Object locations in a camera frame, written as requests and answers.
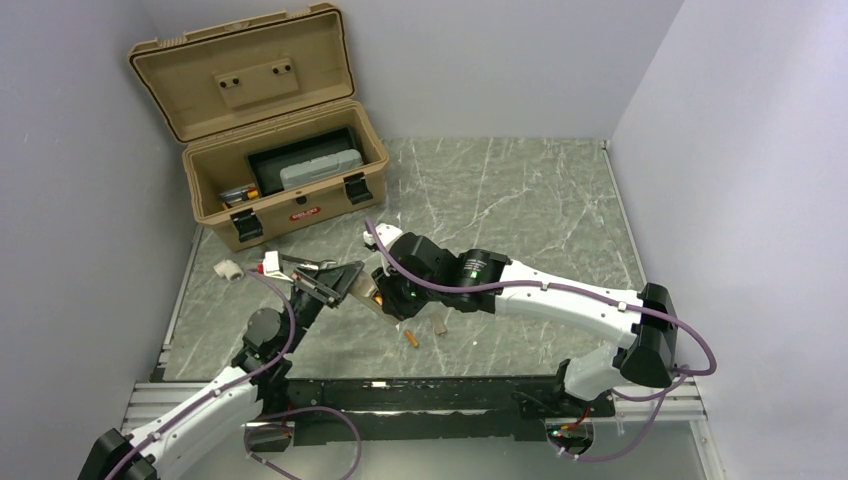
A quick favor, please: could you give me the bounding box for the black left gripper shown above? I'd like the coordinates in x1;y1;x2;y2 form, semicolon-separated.
282;260;364;353

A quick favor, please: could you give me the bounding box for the beige battery compartment cover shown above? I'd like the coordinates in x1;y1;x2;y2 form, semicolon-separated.
429;314;448;336

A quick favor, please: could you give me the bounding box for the white remote control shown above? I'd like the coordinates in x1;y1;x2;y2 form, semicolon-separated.
348;271;400;328

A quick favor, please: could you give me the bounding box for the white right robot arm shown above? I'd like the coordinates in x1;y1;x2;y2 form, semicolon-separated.
363;224;676;415

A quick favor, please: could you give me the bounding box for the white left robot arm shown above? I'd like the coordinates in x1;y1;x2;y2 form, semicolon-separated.
79;261;364;479

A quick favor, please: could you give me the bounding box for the pack of batteries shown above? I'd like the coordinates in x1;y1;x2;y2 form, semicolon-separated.
218;184;260;209

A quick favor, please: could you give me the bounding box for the white plastic pipe fitting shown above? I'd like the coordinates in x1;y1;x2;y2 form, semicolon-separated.
213;259;244;282

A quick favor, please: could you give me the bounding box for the grey plastic case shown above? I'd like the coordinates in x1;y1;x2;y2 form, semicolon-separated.
279;149;363;190

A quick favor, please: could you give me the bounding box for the black tray in toolbox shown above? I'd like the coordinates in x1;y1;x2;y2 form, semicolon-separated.
246;127;365;196

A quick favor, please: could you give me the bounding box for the tan plastic toolbox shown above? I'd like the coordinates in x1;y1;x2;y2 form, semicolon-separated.
128;3;389;252

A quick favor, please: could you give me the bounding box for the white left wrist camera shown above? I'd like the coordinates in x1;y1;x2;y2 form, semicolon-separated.
257;250;292;283

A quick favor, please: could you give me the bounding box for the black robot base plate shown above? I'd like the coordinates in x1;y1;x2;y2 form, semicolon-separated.
260;375;615;446

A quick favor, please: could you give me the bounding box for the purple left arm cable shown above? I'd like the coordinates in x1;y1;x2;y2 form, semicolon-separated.
105;268;363;480

